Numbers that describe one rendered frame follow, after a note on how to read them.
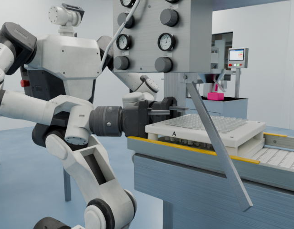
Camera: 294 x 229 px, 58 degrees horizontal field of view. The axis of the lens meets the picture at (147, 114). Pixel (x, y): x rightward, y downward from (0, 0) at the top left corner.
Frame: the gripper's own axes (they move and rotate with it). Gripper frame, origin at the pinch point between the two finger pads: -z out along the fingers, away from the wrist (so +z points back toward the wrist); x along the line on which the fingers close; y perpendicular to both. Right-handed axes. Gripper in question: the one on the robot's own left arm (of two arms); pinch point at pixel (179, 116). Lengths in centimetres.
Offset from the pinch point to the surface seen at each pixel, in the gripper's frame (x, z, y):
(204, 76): -9, 141, -226
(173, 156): 5.8, -13.2, 18.6
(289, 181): 5.7, -37.9, 15.1
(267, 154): 7.2, -26.7, -3.6
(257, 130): 0.7, -24.7, -0.8
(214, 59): -36, 190, -327
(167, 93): -6.5, 11.3, -7.2
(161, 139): 4.4, -3.6, 12.3
